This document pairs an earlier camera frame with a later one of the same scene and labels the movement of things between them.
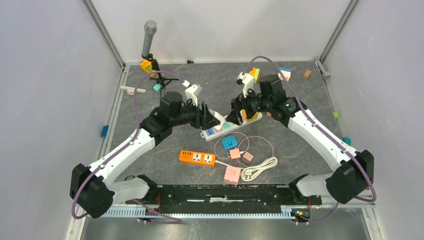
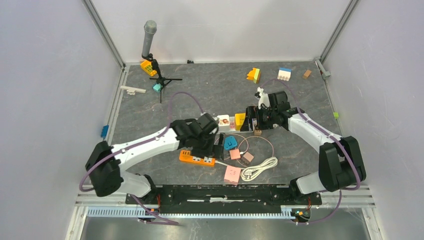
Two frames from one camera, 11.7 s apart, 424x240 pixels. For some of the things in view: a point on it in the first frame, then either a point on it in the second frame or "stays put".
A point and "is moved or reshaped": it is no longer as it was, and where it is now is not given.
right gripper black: x=237 y=104 → x=254 y=112
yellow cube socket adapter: x=245 y=120 is moved or reshaped
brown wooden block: x=306 y=75 stays put
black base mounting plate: x=224 y=198 stays put
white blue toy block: x=286 y=72 stays put
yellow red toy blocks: x=255 y=72 stays put
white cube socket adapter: x=218 y=117 is moved or reshaped
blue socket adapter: x=229 y=142 stays put
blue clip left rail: x=104 y=131 stays put
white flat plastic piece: x=130 y=90 stays put
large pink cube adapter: x=232 y=175 stays put
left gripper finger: x=201 y=119 → x=208 y=150
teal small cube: x=157 y=87 stays put
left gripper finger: x=208 y=119 → x=221 y=146
